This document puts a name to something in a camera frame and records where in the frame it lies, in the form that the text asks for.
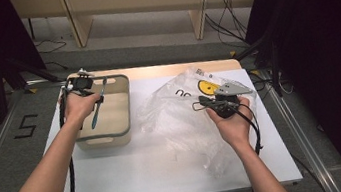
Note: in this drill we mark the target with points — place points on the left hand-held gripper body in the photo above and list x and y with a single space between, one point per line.
81 82

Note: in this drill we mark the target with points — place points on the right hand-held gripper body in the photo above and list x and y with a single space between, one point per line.
226 103

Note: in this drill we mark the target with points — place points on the blue toothbrush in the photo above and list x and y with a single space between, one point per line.
97 114

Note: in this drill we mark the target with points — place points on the beige bin with grey rim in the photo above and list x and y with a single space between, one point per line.
117 117

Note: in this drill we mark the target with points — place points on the clear plastic smiley bag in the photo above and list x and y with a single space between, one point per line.
176 125

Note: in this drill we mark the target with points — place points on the person's left hand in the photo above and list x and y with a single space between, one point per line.
79 107

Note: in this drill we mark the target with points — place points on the person's right hand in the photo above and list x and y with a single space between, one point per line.
233 127

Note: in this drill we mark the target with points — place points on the wooden table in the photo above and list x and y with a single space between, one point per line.
161 70

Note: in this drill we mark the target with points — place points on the black tripod stand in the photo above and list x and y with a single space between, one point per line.
270 55
5 82

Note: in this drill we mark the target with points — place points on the white table cover board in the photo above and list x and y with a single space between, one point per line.
156 178

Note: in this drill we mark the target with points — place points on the light wooden desk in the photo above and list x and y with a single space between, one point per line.
131 0

